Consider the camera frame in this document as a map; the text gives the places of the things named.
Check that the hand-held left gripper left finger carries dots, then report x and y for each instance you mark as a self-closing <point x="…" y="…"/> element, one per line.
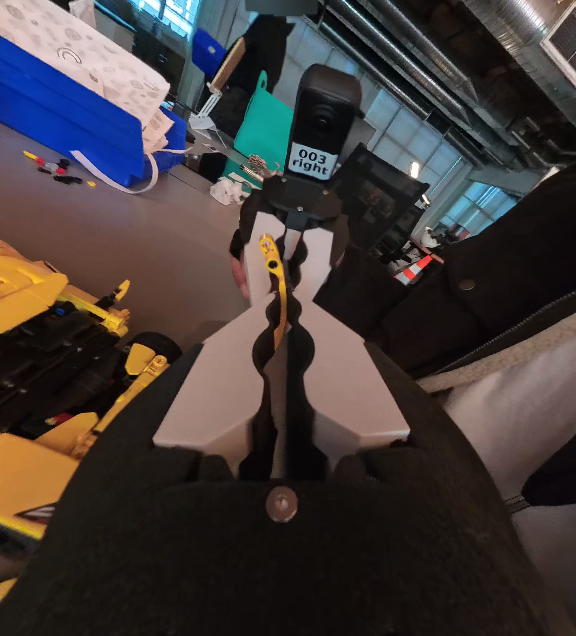
<point x="208" y="392"/>

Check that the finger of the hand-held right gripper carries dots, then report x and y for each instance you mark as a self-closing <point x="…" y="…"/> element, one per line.
<point x="320" y="253"/>
<point x="255" y="268"/>

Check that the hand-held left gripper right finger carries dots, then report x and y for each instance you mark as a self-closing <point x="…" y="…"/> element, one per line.
<point x="357" y="392"/>

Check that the yellow flexible brick rod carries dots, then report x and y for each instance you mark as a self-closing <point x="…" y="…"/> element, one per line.
<point x="280" y="298"/>

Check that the yellow toy brick car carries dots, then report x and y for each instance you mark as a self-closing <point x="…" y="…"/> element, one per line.
<point x="19" y="298"/>

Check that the person's right forearm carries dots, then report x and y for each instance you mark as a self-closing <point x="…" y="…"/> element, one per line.
<point x="417" y="308"/>

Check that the grey desk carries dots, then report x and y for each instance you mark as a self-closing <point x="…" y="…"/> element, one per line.
<point x="119" y="223"/>

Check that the person's right hand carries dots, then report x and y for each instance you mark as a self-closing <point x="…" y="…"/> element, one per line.
<point x="240" y="278"/>

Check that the crumpled white paper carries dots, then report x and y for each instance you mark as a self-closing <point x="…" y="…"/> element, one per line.
<point x="228" y="191"/>

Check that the teal plastic bin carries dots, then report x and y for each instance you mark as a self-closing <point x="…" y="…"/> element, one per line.
<point x="263" y="124"/>

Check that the orange white striped cone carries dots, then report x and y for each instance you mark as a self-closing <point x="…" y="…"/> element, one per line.
<point x="415" y="271"/>

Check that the person's black fleece-lined jacket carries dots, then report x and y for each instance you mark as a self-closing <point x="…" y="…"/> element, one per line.
<point x="516" y="422"/>

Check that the pile of small loose bricks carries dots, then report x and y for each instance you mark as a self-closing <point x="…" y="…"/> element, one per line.
<point x="54" y="166"/>

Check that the silver air duct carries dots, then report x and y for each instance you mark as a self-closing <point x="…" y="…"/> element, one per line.
<point x="516" y="30"/>

